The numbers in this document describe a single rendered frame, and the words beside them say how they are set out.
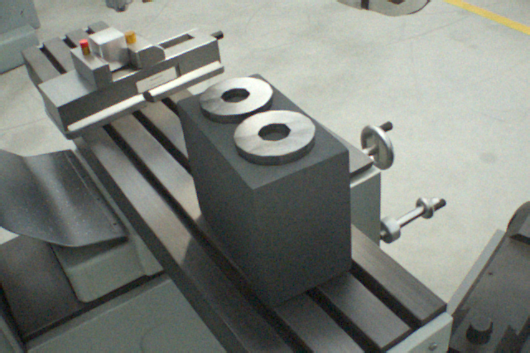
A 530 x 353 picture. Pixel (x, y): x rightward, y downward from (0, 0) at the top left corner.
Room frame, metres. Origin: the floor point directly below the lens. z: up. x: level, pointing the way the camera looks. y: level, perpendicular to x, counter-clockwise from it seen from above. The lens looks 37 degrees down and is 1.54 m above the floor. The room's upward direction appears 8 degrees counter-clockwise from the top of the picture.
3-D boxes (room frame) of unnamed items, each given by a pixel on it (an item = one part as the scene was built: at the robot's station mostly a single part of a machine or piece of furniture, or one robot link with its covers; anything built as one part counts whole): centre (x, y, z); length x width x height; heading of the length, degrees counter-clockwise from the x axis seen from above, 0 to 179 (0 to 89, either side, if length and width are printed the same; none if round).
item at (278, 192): (0.62, 0.00, 1.06); 0.22 x 0.12 x 0.20; 23
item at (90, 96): (1.09, 0.23, 1.02); 0.35 x 0.15 x 0.11; 121
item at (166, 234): (0.94, 0.18, 0.92); 1.24 x 0.23 x 0.08; 28
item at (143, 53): (1.11, 0.21, 1.05); 0.12 x 0.06 x 0.04; 31
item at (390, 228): (1.08, -0.34, 0.54); 0.22 x 0.06 x 0.06; 118
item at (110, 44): (1.08, 0.26, 1.07); 0.06 x 0.05 x 0.06; 31
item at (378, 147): (1.19, -0.25, 0.66); 0.16 x 0.12 x 0.12; 118
